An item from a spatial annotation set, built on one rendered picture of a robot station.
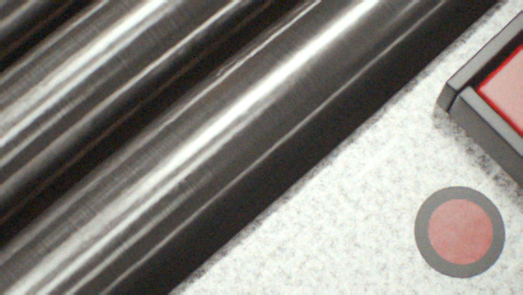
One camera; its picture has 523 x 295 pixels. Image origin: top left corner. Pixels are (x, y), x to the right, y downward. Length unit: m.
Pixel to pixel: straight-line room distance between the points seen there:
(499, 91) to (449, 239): 0.05
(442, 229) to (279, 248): 0.05
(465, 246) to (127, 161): 0.11
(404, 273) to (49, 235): 0.11
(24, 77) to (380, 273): 0.13
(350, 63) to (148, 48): 0.07
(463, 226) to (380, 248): 0.03
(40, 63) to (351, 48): 0.11
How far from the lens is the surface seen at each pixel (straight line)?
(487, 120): 0.34
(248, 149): 0.34
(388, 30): 0.36
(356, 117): 0.39
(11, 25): 0.37
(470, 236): 0.34
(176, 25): 0.36
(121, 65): 0.35
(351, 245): 0.33
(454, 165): 0.35
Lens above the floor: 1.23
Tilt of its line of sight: 68 degrees down
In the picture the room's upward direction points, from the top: 12 degrees clockwise
